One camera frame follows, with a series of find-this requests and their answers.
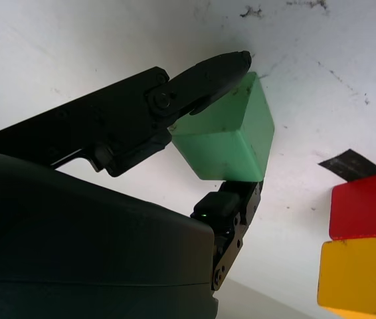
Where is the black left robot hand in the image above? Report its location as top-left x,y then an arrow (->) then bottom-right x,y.
0,50 -> 264,319

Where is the black tape strip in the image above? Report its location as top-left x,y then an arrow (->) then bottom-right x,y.
318,149 -> 376,184

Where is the red block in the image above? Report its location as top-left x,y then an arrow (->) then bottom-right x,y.
328,171 -> 376,249

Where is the green block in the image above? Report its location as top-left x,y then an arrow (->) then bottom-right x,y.
169,72 -> 276,182

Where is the yellow block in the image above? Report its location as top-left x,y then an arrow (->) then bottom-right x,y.
316,237 -> 376,319

